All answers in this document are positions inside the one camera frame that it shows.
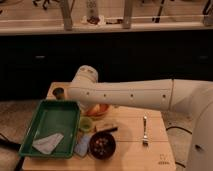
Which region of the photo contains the orange bowl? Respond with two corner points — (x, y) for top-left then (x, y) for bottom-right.
(85, 104), (109, 117)

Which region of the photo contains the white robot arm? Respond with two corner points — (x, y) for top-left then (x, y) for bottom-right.
(67, 65), (213, 171)

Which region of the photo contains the dark bowl with nuts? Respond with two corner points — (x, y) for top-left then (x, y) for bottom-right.
(89, 132), (116, 160)

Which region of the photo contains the silver fork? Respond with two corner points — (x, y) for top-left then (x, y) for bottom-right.
(143, 116), (148, 146)

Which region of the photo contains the white cloth in tray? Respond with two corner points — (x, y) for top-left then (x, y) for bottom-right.
(32, 133), (64, 154)

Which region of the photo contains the wooden brush block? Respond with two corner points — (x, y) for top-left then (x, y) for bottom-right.
(95, 122), (118, 132)

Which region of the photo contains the light blue sponge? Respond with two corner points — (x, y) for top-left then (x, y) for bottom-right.
(74, 134), (90, 157)

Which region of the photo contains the small green cup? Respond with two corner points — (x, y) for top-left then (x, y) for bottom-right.
(79, 117), (93, 132)

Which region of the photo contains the black floor cable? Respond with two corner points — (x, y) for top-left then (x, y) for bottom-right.
(165, 124), (193, 135)

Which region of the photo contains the green plastic tray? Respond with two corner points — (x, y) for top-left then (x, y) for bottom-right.
(19, 100), (80, 158)

